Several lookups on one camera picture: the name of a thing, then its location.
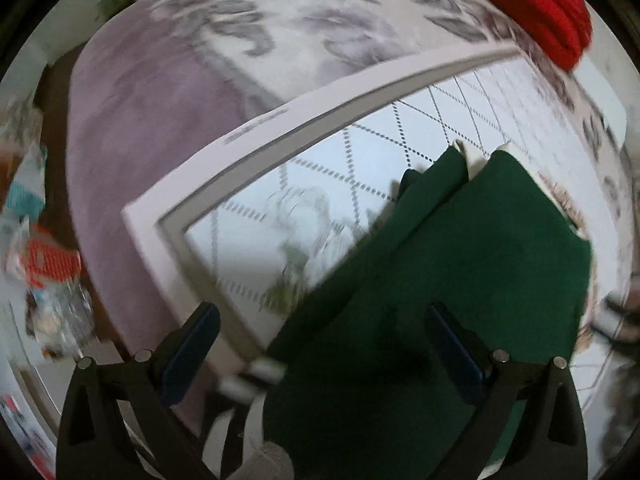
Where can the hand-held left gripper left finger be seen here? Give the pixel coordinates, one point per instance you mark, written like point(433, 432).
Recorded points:
point(192, 355)

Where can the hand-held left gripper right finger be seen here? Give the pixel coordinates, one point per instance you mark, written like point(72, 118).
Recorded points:
point(452, 355)

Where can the green and white varsity jacket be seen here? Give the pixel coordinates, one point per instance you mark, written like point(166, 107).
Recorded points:
point(425, 280)

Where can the pile of floor clutter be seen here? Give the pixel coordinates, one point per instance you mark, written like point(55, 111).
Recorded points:
point(50, 270)

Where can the white quilted mat pink border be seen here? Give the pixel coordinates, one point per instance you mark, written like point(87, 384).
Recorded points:
point(310, 200)

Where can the pink floral bed blanket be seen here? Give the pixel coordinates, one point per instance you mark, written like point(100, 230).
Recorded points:
point(150, 125)

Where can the red quilt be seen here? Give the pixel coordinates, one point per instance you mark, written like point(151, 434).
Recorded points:
point(535, 5)

